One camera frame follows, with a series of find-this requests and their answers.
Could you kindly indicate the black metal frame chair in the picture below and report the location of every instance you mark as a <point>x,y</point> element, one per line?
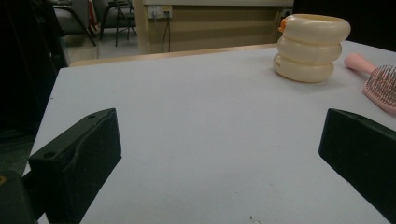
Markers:
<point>120,15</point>

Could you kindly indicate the cream ringed holder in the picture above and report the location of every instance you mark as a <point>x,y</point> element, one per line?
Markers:
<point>308,49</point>

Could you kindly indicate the grey chair with black frame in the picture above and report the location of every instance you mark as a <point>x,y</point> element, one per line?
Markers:
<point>73,18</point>

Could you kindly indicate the pink hairbrush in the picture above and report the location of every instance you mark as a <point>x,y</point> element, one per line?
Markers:
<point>381,87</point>

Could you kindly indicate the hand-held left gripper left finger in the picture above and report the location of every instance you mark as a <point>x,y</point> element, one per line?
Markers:
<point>77,168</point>

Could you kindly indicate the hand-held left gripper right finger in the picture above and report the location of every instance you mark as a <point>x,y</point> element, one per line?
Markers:
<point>364,155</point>

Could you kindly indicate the white wall socket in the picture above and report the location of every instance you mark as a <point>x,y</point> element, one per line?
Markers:
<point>159,11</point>

